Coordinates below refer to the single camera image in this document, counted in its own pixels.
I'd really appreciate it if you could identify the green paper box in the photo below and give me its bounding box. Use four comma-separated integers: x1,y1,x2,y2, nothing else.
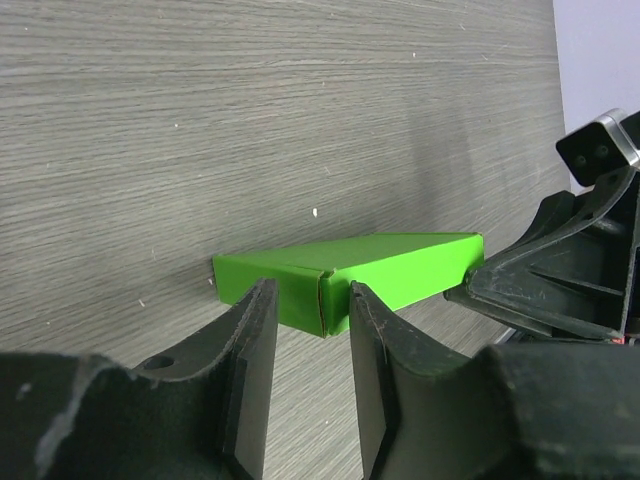
212,233,484,338

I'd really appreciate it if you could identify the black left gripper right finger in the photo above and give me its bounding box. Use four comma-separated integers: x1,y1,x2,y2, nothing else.
349,282,639,479

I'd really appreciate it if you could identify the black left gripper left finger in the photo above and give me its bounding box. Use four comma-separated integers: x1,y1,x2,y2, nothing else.
1,279,278,479

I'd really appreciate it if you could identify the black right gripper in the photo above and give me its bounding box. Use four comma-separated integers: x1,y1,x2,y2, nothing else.
444,166,639,344

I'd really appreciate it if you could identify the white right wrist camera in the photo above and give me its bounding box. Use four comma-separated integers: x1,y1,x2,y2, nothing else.
555,108,639,187

